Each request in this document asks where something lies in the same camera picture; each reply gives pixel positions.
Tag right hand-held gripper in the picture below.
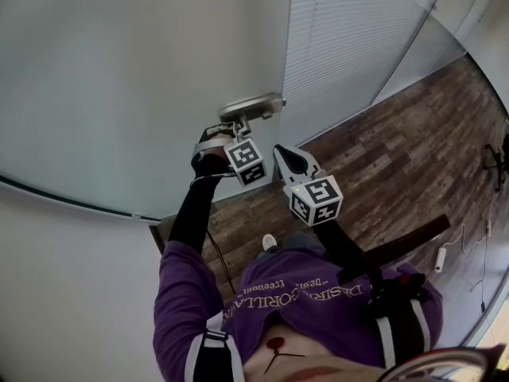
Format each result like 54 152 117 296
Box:
271 144 344 228

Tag white charger cable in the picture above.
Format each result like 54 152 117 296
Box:
441 219 493 259

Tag person's blue jeans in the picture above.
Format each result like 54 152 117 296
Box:
255 232 324 256

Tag white power strip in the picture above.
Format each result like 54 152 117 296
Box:
434 246 449 274

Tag frosted glass door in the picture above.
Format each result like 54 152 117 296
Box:
0 0 296 223

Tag red pendant necklace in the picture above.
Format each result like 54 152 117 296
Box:
262 336 307 373

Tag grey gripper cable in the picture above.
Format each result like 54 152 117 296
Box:
189 171 238 294

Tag black white harness strap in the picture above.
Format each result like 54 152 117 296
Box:
185 316 244 382
375 296 433 369

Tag frosted glass partition panel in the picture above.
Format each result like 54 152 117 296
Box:
371 0 496 107

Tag person in purple shirt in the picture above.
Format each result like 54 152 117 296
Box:
152 240 445 382

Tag grey metal door handle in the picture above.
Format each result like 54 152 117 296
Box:
217 92 287 137

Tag round eyeglasses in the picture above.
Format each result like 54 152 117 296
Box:
376 343 509 382

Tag person's left forearm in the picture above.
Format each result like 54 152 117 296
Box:
167 153 236 255

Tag dark baseboard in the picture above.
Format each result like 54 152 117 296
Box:
148 222 167 255

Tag glass partition with blinds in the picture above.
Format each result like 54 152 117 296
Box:
280 0 451 147

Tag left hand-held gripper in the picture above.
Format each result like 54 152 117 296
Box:
192 122 267 189

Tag person's right forearm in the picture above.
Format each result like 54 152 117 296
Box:
311 218 374 283

